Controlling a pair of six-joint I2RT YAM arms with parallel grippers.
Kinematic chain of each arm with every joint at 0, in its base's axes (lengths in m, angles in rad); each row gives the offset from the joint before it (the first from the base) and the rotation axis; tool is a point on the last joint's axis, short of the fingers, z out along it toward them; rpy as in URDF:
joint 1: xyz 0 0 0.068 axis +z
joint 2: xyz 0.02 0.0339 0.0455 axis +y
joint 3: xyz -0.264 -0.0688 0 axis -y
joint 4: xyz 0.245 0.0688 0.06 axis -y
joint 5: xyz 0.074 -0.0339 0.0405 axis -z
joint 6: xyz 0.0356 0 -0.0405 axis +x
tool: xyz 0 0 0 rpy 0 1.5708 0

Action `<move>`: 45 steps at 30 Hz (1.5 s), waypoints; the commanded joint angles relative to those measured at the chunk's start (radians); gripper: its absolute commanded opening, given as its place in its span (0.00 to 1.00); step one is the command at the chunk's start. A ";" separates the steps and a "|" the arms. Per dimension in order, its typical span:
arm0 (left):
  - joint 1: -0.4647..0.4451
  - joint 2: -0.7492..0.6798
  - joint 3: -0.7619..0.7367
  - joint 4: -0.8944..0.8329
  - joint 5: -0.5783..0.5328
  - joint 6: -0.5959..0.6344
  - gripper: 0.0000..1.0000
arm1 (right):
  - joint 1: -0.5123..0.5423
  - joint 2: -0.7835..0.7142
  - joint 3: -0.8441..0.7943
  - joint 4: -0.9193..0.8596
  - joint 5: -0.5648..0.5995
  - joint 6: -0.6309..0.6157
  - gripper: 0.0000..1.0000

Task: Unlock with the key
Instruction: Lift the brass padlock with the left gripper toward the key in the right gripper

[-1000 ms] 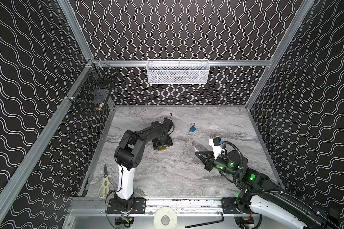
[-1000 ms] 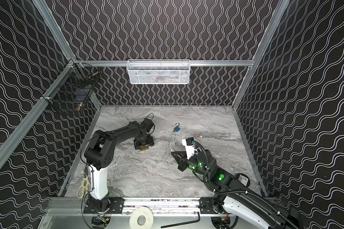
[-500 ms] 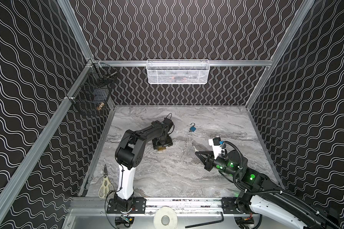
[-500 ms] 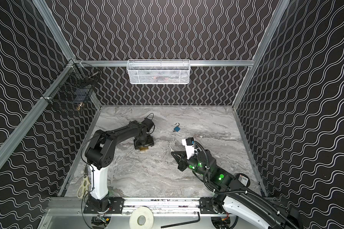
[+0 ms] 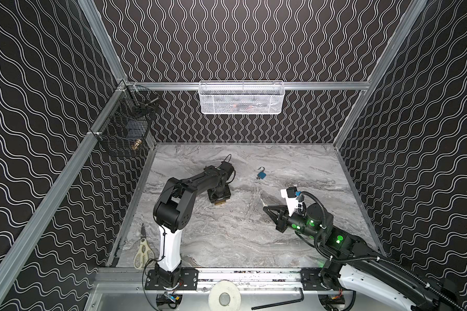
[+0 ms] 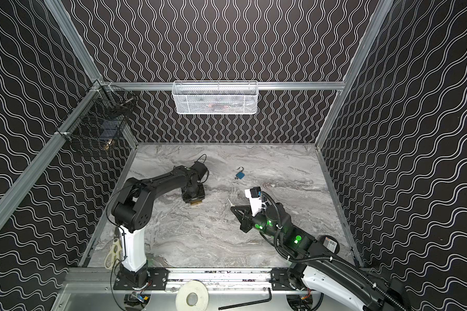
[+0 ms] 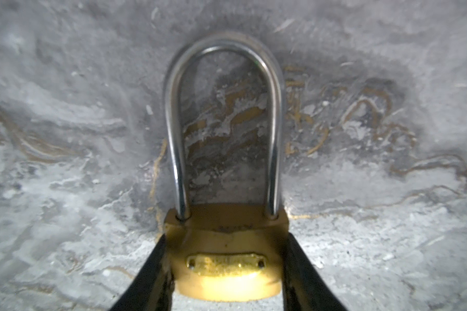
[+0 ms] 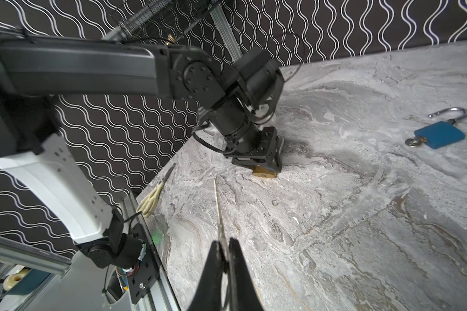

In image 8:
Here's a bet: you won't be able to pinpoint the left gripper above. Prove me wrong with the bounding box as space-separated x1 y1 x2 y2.
225 126 284 173

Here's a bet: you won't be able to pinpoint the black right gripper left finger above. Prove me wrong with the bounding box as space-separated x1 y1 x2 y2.
188 241 225 311

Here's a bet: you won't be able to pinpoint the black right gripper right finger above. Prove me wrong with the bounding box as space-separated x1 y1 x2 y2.
228 238 264 311

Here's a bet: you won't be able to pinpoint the brass padlock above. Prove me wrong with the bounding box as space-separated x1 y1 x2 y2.
252 166 278 178

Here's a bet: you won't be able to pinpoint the small silver key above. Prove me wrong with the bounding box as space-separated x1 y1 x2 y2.
214 177 230 261

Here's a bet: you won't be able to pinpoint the small blue padlock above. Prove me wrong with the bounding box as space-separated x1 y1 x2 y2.
406 108 467 149

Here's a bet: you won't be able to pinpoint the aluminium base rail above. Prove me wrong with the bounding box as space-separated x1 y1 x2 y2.
125 215 180 310

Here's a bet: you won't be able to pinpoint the beige handled scissors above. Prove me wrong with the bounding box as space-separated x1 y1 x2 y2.
137 163 176 218

